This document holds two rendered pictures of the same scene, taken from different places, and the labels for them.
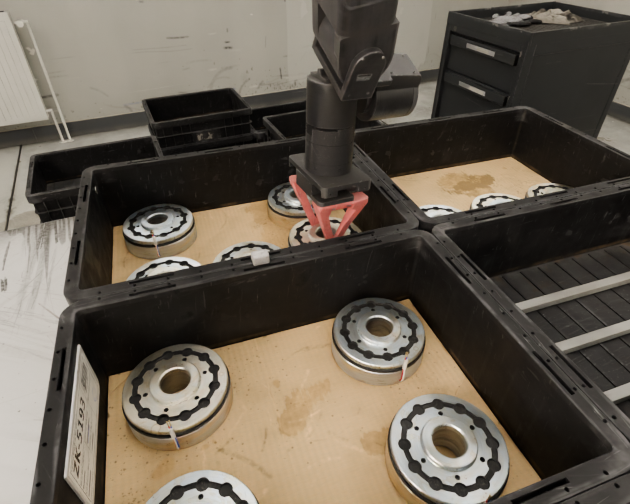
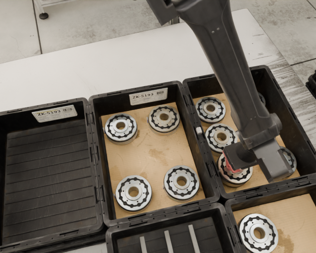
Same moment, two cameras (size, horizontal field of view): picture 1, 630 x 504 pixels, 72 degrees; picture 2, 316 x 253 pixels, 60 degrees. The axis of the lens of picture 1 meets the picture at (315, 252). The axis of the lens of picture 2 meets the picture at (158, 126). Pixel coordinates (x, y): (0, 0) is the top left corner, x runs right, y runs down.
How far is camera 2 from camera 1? 0.59 m
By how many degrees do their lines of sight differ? 60
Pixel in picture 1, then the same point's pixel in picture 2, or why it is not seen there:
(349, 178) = (234, 159)
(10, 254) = (263, 58)
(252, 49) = not seen: outside the picture
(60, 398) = (147, 88)
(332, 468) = (137, 162)
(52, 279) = not seen: hidden behind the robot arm
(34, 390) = not seen: hidden behind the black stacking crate
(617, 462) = (105, 218)
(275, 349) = (182, 149)
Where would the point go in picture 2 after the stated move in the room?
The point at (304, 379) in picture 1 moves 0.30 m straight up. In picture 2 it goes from (168, 157) to (173, 103)
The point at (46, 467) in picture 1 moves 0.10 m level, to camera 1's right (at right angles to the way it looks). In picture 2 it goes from (129, 90) to (124, 117)
